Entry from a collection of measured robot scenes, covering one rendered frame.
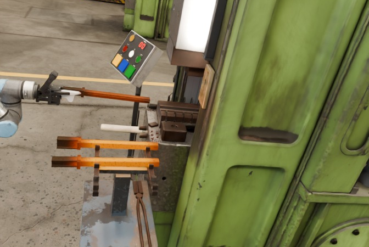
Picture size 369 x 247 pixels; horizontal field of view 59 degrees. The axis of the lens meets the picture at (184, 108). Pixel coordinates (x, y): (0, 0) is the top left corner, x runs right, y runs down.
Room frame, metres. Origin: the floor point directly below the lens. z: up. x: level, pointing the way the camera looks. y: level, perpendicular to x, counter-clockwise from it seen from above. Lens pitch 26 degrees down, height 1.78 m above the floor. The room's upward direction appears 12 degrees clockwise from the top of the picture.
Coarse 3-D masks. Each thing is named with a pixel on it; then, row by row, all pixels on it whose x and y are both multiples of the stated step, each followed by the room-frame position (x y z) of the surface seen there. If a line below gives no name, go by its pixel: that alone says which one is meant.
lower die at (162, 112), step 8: (160, 104) 1.59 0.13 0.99; (168, 104) 1.61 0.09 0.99; (176, 104) 1.63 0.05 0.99; (184, 104) 1.67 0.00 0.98; (192, 104) 1.69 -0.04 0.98; (160, 112) 1.50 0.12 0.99; (168, 112) 1.51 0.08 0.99; (176, 112) 1.53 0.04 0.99; (184, 112) 1.54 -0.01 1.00; (192, 112) 1.55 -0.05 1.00; (160, 120) 1.46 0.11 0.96; (168, 120) 1.47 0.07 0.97; (176, 120) 1.48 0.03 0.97; (184, 120) 1.49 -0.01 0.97; (192, 120) 1.50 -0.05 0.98; (192, 128) 1.51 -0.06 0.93
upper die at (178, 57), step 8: (168, 40) 1.64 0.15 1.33; (168, 48) 1.60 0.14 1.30; (168, 56) 1.56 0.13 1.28; (176, 56) 1.47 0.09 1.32; (184, 56) 1.48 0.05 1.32; (192, 56) 1.49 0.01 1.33; (200, 56) 1.49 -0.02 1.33; (176, 64) 1.47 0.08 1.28; (184, 64) 1.48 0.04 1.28; (192, 64) 1.49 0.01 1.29; (200, 64) 1.50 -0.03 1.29
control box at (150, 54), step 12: (120, 48) 2.14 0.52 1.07; (132, 48) 2.06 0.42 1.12; (144, 48) 1.99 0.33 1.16; (156, 48) 1.95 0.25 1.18; (132, 60) 1.98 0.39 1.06; (144, 60) 1.91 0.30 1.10; (156, 60) 1.96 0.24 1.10; (120, 72) 1.98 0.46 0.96; (144, 72) 1.91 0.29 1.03; (132, 84) 1.86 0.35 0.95
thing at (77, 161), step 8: (56, 160) 0.94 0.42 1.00; (64, 160) 0.95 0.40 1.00; (72, 160) 0.96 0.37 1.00; (80, 160) 0.97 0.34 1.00; (88, 160) 0.99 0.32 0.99; (96, 160) 1.00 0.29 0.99; (104, 160) 1.01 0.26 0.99; (112, 160) 1.02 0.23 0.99; (120, 160) 1.03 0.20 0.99; (128, 160) 1.04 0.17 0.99; (136, 160) 1.05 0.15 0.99; (144, 160) 1.06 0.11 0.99; (152, 160) 1.07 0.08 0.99
